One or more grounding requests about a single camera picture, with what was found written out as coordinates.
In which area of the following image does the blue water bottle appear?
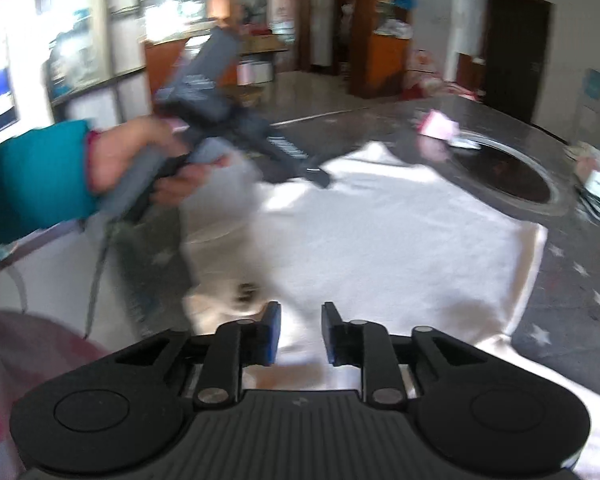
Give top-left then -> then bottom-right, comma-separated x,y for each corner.
582,69 -> 600,103

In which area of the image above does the round black hotplate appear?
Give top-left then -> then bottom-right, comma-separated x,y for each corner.
445,130 -> 576,218

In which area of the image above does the white glass-front cabinet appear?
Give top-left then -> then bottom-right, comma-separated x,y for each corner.
35,0 -> 148,106

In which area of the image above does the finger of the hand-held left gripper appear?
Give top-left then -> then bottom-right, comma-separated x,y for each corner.
260,125 -> 332,190

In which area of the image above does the cream hoodie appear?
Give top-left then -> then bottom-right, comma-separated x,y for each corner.
182,141 -> 600,480

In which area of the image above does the pink white patterned clothing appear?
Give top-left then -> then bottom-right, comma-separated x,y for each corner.
0,310 -> 111,480

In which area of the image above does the person's left hand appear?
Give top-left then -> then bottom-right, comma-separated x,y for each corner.
86,116 -> 232,207

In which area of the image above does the wooden display cabinet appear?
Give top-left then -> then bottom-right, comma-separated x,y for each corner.
350,0 -> 417,99

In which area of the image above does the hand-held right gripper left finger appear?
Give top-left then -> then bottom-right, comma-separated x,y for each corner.
115,301 -> 282,409

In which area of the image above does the pink storage bin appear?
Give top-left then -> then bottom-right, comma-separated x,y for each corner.
237,60 -> 274,86

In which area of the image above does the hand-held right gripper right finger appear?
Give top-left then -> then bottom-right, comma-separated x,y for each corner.
321,302 -> 486,407

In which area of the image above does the white water dispenser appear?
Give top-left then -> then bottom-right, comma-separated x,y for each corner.
575,95 -> 600,133

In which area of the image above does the pink glove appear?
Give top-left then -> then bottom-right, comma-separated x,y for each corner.
417,110 -> 461,139

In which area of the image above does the dark wooden door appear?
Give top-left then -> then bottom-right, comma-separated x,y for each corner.
482,0 -> 553,126

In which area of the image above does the white tissue box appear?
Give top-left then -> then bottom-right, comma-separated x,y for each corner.
575,154 -> 600,202

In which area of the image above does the cardboard box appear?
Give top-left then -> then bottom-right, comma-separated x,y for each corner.
240,34 -> 288,57

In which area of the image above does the grey cable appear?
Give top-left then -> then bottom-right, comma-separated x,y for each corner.
84,220 -> 112,338

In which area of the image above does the small wooden cabinet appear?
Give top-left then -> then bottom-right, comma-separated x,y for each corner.
455,52 -> 486,92

